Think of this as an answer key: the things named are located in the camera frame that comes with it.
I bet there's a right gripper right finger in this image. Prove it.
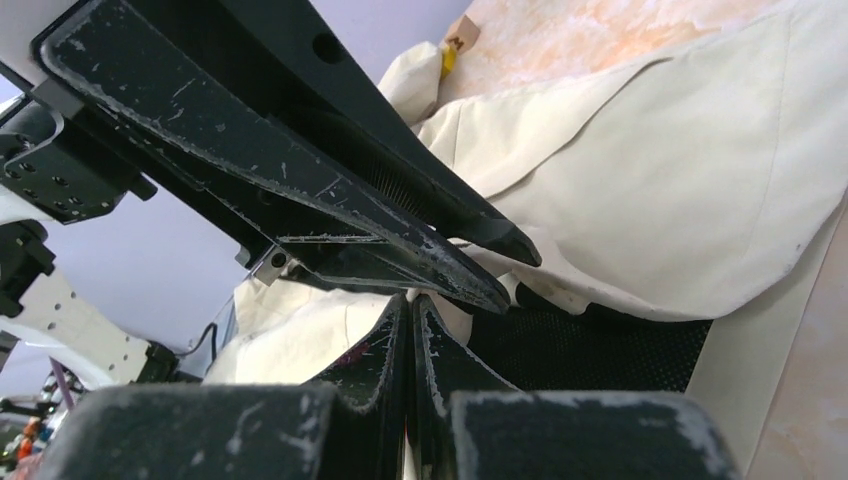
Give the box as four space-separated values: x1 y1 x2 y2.
410 296 740 479

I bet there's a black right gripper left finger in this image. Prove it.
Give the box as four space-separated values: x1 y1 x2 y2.
36 295 408 479

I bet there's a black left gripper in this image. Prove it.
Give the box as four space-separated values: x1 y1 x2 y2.
1 1 508 313

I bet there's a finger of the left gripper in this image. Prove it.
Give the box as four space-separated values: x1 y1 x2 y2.
223 1 541 266

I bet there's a beige zip jacket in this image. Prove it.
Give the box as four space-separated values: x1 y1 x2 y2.
201 0 848 480

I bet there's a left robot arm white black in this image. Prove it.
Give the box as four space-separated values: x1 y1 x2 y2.
1 1 541 388

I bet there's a small brown cork piece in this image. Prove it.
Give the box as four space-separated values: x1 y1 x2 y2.
441 15 481 55

